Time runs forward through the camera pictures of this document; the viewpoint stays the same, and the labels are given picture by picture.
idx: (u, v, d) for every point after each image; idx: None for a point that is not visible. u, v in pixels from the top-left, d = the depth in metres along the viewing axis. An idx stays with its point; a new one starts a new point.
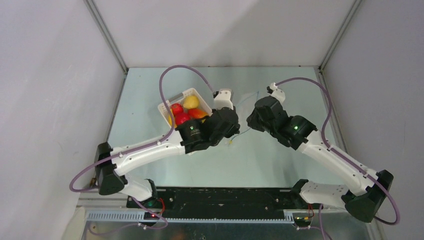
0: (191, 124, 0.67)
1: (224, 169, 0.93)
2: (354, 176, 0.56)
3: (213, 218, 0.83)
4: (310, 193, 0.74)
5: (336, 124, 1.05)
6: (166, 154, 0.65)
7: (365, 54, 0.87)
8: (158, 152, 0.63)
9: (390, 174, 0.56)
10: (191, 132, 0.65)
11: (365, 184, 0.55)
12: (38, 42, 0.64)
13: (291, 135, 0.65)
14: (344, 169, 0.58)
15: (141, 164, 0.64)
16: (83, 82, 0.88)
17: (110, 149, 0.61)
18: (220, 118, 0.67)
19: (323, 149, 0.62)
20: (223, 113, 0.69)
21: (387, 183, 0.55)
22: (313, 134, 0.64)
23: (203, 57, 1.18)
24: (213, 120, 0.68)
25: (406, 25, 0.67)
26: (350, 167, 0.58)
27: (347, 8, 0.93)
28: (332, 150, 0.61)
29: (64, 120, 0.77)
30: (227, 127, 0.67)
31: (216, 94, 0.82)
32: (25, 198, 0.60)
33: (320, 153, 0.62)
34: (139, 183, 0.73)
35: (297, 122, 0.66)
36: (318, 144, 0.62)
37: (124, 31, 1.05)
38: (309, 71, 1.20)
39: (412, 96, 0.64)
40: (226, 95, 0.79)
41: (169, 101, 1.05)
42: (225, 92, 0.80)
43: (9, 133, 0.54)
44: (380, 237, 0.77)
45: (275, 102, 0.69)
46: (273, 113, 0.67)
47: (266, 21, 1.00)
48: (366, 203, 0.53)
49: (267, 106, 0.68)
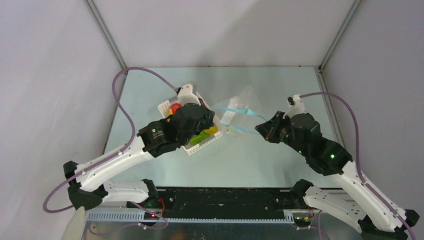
0: (153, 125, 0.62)
1: (224, 169, 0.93)
2: (385, 214, 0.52)
3: (213, 218, 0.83)
4: (317, 201, 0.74)
5: (336, 124, 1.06)
6: (133, 162, 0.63)
7: (365, 54, 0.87)
8: (125, 162, 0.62)
9: (417, 215, 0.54)
10: (154, 135, 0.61)
11: (394, 224, 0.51)
12: (37, 42, 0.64)
13: (327, 164, 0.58)
14: (375, 206, 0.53)
15: (111, 175, 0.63)
16: (83, 81, 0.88)
17: (74, 167, 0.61)
18: (182, 117, 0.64)
19: (357, 183, 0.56)
20: (187, 111, 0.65)
21: (413, 223, 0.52)
22: (349, 165, 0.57)
23: (203, 58, 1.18)
24: (178, 120, 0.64)
25: (406, 25, 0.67)
26: (381, 204, 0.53)
27: (347, 8, 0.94)
28: (366, 185, 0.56)
29: (64, 120, 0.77)
30: (193, 126, 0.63)
31: (178, 91, 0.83)
32: (24, 198, 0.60)
33: (352, 186, 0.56)
34: (125, 188, 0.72)
35: (331, 148, 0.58)
36: (352, 178, 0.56)
37: (124, 31, 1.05)
38: (309, 71, 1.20)
39: (412, 95, 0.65)
40: (187, 89, 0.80)
41: (169, 101, 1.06)
42: (185, 87, 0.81)
43: (8, 132, 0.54)
44: None
45: (315, 125, 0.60)
46: (311, 137, 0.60)
47: (266, 22, 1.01)
48: None
49: (307, 129, 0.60)
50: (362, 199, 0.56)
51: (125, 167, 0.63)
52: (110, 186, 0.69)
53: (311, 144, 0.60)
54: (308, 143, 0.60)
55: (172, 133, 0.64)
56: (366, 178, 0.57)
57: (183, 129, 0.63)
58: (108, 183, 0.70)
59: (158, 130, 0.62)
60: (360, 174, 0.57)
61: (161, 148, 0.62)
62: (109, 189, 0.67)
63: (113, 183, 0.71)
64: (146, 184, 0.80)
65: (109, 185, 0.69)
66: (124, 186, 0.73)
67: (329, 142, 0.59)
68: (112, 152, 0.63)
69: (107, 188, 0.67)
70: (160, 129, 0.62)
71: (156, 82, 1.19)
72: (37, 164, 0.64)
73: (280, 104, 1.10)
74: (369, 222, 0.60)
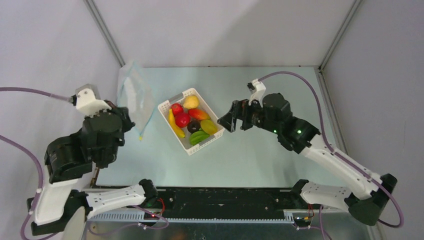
0: (53, 148, 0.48)
1: (224, 170, 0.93)
2: (359, 180, 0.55)
3: (213, 218, 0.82)
4: (312, 195, 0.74)
5: (335, 124, 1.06)
6: (62, 189, 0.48)
7: (365, 54, 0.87)
8: (53, 196, 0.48)
9: (394, 177, 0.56)
10: (55, 158, 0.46)
11: (370, 189, 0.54)
12: (38, 42, 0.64)
13: (297, 142, 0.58)
14: (349, 174, 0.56)
15: (58, 209, 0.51)
16: (83, 82, 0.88)
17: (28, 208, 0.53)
18: (89, 132, 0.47)
19: (327, 153, 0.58)
20: (96, 121, 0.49)
21: (391, 187, 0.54)
22: (316, 138, 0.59)
23: (203, 58, 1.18)
24: (83, 135, 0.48)
25: (406, 25, 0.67)
26: (355, 172, 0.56)
27: (347, 8, 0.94)
28: (335, 155, 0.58)
29: (63, 120, 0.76)
30: (107, 139, 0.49)
31: (74, 102, 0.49)
32: (24, 198, 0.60)
33: (323, 158, 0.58)
34: (114, 197, 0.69)
35: (300, 124, 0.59)
36: (322, 149, 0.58)
37: (124, 31, 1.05)
38: (309, 71, 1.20)
39: (412, 95, 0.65)
40: (89, 96, 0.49)
41: (169, 100, 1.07)
42: (84, 93, 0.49)
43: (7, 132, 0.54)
44: (380, 237, 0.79)
45: (285, 104, 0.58)
46: (282, 115, 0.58)
47: (266, 22, 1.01)
48: (370, 207, 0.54)
49: (277, 109, 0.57)
50: (337, 168, 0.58)
51: (62, 197, 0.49)
52: (95, 199, 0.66)
53: (282, 122, 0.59)
54: (281, 121, 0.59)
55: (80, 153, 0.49)
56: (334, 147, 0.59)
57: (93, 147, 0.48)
58: (93, 196, 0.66)
59: (63, 147, 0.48)
60: (328, 144, 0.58)
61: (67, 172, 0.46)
62: (93, 203, 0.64)
63: (99, 196, 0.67)
64: (143, 185, 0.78)
65: (94, 199, 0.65)
66: (114, 194, 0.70)
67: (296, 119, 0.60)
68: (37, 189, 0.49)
69: (91, 203, 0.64)
70: (60, 149, 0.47)
71: (156, 82, 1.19)
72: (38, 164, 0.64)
73: None
74: (353, 197, 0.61)
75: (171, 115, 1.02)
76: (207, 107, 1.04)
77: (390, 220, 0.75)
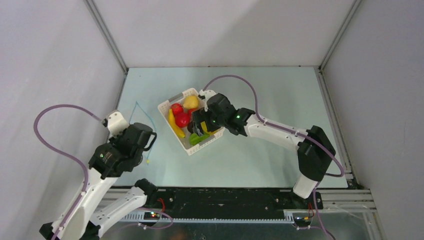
0: (101, 150, 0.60)
1: (224, 170, 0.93)
2: (287, 137, 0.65)
3: (213, 218, 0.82)
4: (298, 186, 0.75)
5: (335, 124, 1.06)
6: (101, 191, 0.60)
7: (365, 54, 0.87)
8: (91, 198, 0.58)
9: (318, 127, 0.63)
10: (106, 157, 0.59)
11: (296, 141, 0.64)
12: (38, 42, 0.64)
13: (239, 126, 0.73)
14: (280, 135, 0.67)
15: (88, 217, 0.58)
16: (83, 82, 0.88)
17: (49, 228, 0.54)
18: (134, 135, 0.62)
19: (261, 125, 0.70)
20: (137, 125, 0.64)
21: (318, 136, 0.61)
22: (251, 117, 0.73)
23: (203, 58, 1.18)
24: (127, 137, 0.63)
25: (407, 25, 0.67)
26: (283, 132, 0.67)
27: (347, 8, 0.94)
28: (267, 124, 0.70)
29: (64, 121, 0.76)
30: (147, 140, 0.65)
31: (105, 123, 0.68)
32: (25, 197, 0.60)
33: (260, 130, 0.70)
34: (116, 207, 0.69)
35: (241, 112, 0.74)
36: (256, 122, 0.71)
37: (124, 31, 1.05)
38: (309, 71, 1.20)
39: (413, 95, 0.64)
40: (117, 116, 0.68)
41: (169, 101, 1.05)
42: (113, 115, 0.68)
43: (7, 132, 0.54)
44: (380, 237, 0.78)
45: (221, 99, 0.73)
46: (221, 108, 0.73)
47: (266, 21, 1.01)
48: (305, 158, 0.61)
49: (214, 104, 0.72)
50: (272, 134, 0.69)
51: (96, 201, 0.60)
52: (99, 217, 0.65)
53: (225, 113, 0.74)
54: (224, 113, 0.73)
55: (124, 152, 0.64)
56: (265, 118, 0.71)
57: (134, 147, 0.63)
58: (96, 214, 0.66)
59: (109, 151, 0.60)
60: (260, 118, 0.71)
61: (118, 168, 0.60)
62: (98, 221, 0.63)
63: (102, 212, 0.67)
64: (139, 185, 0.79)
65: (97, 217, 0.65)
66: (116, 203, 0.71)
67: (235, 109, 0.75)
68: (74, 197, 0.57)
69: (96, 221, 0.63)
70: (107, 150, 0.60)
71: (156, 82, 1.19)
72: (38, 164, 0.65)
73: (279, 104, 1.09)
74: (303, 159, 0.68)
75: (171, 115, 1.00)
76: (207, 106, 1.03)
77: (390, 220, 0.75)
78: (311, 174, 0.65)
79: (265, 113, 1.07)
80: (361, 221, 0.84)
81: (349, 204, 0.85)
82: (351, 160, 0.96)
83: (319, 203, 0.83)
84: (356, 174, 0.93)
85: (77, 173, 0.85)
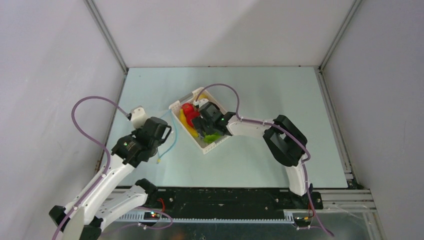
0: (124, 140, 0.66)
1: (224, 169, 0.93)
2: (257, 128, 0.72)
3: (213, 218, 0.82)
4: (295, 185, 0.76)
5: (335, 124, 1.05)
6: (118, 178, 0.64)
7: (364, 54, 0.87)
8: (107, 184, 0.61)
9: (283, 116, 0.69)
10: (128, 146, 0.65)
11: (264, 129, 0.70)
12: (38, 42, 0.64)
13: (223, 126, 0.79)
14: (252, 127, 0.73)
15: (101, 201, 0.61)
16: (83, 81, 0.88)
17: (62, 208, 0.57)
18: (153, 127, 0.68)
19: (237, 122, 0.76)
20: (154, 119, 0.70)
21: (280, 122, 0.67)
22: (233, 117, 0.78)
23: (203, 58, 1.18)
24: (145, 130, 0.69)
25: (408, 25, 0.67)
26: (254, 124, 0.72)
27: (347, 9, 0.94)
28: (243, 120, 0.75)
29: (65, 121, 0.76)
30: (162, 133, 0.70)
31: (129, 117, 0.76)
32: (25, 197, 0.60)
33: (238, 126, 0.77)
34: (118, 203, 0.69)
35: (227, 116, 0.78)
36: (234, 121, 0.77)
37: (124, 31, 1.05)
38: (309, 71, 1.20)
39: (413, 95, 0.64)
40: (140, 111, 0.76)
41: (179, 101, 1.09)
42: (136, 110, 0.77)
43: (7, 132, 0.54)
44: (380, 237, 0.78)
45: (208, 105, 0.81)
46: (206, 113, 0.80)
47: (266, 21, 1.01)
48: (268, 142, 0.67)
49: (202, 110, 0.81)
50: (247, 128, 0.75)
51: (111, 187, 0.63)
52: (102, 211, 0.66)
53: (212, 118, 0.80)
54: (211, 117, 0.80)
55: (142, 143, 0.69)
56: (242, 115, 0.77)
57: (151, 139, 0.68)
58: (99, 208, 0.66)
59: (130, 142, 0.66)
60: (237, 116, 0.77)
61: (139, 156, 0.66)
62: (100, 215, 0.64)
63: (104, 206, 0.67)
64: (141, 184, 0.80)
65: (100, 211, 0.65)
66: (120, 198, 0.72)
67: (222, 113, 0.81)
68: (94, 178, 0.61)
69: (99, 215, 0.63)
70: (130, 141, 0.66)
71: (156, 82, 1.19)
72: (38, 165, 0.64)
73: (279, 104, 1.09)
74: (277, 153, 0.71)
75: (182, 115, 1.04)
76: (218, 104, 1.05)
77: (390, 221, 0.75)
78: (286, 163, 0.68)
79: (265, 112, 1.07)
80: (361, 221, 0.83)
81: (349, 204, 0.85)
82: (351, 160, 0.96)
83: (319, 203, 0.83)
84: (356, 174, 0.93)
85: (78, 172, 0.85)
